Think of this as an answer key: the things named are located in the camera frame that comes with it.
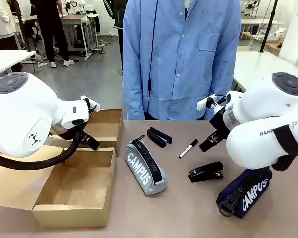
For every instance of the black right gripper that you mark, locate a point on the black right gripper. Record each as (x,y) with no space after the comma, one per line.
(221,121)

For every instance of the bystander in white coat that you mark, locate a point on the bystander in white coat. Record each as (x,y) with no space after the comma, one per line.
(2,22)

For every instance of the person's left forearm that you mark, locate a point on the person's left forearm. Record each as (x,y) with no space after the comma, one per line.
(226,79)

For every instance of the navy Campus pencil case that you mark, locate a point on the navy Campus pencil case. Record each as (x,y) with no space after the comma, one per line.
(248,191)

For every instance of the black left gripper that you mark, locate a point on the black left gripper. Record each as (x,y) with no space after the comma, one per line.
(68,134)

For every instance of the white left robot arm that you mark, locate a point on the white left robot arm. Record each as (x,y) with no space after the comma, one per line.
(27,111)

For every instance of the black stapler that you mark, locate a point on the black stapler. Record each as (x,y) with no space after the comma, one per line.
(159,137)
(206,171)

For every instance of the person's right forearm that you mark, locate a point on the person's right forearm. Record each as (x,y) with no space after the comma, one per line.
(134,99)

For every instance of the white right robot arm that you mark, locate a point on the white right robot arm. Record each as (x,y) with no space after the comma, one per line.
(263,124)

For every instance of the white table behind robot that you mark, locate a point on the white table behind robot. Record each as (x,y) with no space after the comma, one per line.
(258,67)

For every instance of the bystander in black jacket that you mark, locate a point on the bystander in black jacket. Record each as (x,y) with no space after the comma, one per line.
(116,15)

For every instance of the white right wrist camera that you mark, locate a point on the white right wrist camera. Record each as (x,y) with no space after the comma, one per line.
(204,102)

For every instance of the white side table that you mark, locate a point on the white side table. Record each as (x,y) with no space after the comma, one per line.
(7,60)

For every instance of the grey Campus pencil case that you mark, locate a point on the grey Campus pencil case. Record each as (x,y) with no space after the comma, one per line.
(145,168)

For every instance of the wooden background table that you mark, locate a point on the wooden background table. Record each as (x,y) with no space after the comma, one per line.
(268,42)

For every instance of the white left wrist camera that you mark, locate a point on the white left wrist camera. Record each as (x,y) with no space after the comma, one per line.
(90,104)

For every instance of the brown-topped background table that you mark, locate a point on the brown-topped background table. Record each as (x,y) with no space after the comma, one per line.
(75,24)

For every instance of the white marker black cap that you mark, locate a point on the white marker black cap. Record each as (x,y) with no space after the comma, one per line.
(187,149)

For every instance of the bystander in black clothes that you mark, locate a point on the bystander in black clothes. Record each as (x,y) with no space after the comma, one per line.
(49,24)

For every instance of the large cardboard box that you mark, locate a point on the large cardboard box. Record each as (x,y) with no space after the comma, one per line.
(74,183)

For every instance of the person in blue shirt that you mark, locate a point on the person in blue shirt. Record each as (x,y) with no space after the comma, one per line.
(183,62)

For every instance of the small cardboard box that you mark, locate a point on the small cardboard box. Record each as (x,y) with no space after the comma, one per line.
(106,124)

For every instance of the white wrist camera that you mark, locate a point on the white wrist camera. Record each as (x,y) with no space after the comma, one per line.
(204,102)
(90,104)

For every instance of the black tripod pole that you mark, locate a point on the black tripod pole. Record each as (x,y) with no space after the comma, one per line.
(269,24)

